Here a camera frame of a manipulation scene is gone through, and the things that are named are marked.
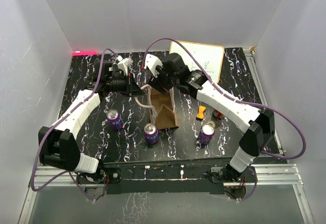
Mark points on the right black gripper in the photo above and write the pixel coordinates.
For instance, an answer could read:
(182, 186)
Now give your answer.
(157, 82)

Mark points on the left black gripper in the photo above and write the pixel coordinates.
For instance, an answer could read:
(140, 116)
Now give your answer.
(132, 88)

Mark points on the purple soda can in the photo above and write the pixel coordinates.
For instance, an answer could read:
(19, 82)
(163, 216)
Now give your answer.
(206, 133)
(115, 119)
(151, 133)

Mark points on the red cola can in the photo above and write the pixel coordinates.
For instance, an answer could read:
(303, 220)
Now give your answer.
(218, 114)

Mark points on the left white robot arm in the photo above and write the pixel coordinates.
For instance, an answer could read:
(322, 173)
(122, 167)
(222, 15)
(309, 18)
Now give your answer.
(58, 142)

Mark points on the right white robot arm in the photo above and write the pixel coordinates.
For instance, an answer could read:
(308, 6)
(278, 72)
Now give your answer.
(257, 125)

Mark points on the pink red tape strip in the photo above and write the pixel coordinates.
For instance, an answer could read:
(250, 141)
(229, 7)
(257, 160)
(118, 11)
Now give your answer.
(82, 53)

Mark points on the orange dog bone toy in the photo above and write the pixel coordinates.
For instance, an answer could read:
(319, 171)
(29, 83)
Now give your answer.
(201, 113)

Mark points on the yellow tape roll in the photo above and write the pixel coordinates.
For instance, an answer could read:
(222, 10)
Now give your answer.
(212, 123)

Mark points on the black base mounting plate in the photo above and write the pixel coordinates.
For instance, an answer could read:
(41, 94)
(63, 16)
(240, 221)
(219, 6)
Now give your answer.
(210, 175)

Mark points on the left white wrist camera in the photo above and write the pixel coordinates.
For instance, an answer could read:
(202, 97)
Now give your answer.
(123, 64)

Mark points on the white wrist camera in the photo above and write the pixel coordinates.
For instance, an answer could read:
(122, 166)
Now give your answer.
(123, 64)
(151, 63)

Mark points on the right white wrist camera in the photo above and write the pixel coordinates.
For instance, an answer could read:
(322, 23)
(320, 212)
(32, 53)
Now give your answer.
(151, 63)

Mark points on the small whiteboard orange frame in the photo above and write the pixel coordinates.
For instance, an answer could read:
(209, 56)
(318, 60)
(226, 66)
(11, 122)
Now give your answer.
(210, 57)

